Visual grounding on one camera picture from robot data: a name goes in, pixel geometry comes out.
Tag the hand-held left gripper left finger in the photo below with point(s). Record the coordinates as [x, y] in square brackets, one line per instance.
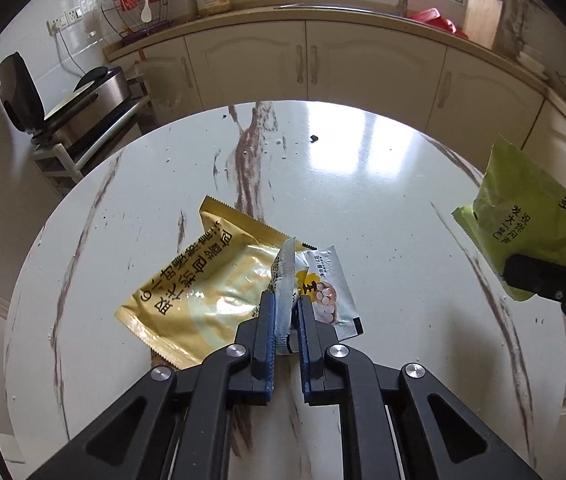
[267, 350]

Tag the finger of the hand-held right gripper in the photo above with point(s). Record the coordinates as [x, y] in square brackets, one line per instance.
[538, 277]

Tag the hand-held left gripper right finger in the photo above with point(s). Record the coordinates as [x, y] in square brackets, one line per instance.
[305, 355]

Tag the clear plastic strip wrapper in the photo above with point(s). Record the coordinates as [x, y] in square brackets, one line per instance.
[285, 280]

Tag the green snack wrapper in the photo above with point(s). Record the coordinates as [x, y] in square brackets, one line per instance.
[523, 200]

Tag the white yellow sachet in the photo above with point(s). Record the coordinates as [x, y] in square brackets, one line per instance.
[330, 280]

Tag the gold snack wrapper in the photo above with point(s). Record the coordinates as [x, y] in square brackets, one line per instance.
[203, 285]

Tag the wooden cutting board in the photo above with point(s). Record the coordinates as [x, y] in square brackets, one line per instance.
[483, 22]

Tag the metal kitchen cart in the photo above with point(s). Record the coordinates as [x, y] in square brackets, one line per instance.
[88, 150]

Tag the red plastic basin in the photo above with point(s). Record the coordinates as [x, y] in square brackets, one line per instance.
[438, 20]

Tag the black silver rice cooker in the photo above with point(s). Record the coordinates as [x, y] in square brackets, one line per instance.
[78, 105]

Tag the steel sink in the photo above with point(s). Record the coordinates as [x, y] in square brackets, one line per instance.
[343, 9]

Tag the white plastic spoon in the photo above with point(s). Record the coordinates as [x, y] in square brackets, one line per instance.
[146, 10]

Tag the white wall socket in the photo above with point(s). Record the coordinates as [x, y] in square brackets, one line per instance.
[64, 20]

